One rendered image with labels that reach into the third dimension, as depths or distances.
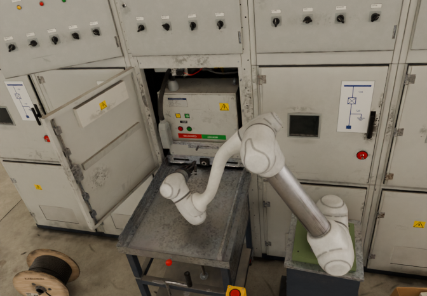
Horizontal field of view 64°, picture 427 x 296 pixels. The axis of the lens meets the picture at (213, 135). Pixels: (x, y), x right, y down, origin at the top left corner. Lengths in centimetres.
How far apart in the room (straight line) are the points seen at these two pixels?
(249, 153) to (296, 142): 78
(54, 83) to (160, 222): 111
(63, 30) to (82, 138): 57
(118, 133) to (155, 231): 60
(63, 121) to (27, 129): 101
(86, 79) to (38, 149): 84
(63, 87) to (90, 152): 57
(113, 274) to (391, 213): 206
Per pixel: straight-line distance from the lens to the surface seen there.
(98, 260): 313
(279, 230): 254
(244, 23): 178
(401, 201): 233
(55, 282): 278
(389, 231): 251
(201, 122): 213
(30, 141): 286
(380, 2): 173
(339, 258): 160
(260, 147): 127
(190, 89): 211
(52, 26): 203
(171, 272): 263
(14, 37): 208
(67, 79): 233
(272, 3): 171
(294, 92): 186
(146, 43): 195
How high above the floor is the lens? 227
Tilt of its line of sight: 33 degrees down
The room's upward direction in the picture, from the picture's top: 8 degrees counter-clockwise
